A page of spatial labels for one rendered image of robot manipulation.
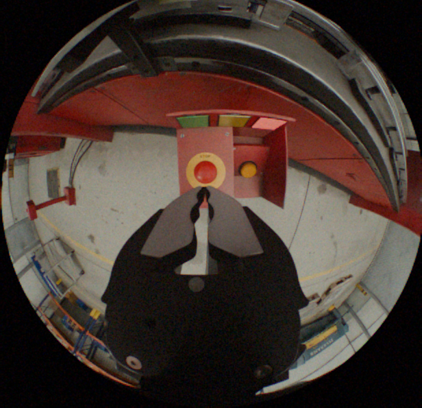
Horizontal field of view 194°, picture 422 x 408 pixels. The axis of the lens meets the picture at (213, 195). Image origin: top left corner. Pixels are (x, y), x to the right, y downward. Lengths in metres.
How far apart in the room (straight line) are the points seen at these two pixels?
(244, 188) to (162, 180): 0.87
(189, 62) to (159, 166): 0.91
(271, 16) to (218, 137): 0.30
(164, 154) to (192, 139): 0.86
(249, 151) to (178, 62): 0.25
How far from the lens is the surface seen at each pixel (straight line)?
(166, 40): 0.28
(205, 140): 0.23
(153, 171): 1.12
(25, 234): 7.36
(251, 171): 0.29
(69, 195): 2.05
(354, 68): 0.42
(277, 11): 0.34
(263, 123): 0.22
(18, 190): 7.02
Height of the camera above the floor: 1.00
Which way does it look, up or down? 78 degrees down
